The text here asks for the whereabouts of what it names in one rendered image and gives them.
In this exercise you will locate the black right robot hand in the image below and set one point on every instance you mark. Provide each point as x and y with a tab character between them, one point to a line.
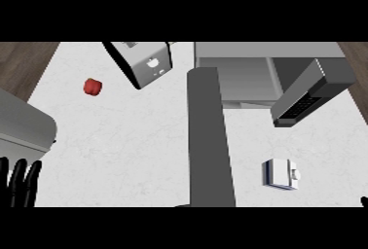
366	201

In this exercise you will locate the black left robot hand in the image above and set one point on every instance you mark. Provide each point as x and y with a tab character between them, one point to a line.
20	186

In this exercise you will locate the white milk carton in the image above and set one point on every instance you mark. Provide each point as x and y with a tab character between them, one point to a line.
282	174

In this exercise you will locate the dark grey microwave door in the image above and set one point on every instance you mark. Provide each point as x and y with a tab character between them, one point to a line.
211	139

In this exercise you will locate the grey microwave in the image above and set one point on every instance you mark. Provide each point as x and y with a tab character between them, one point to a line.
288	81

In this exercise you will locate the rounded grey appliance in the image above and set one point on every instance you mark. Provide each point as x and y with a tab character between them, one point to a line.
22	129

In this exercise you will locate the red bell pepper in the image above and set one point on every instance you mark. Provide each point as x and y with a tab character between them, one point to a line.
93	87

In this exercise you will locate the silver toaster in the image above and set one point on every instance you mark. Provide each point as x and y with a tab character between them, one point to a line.
147	64

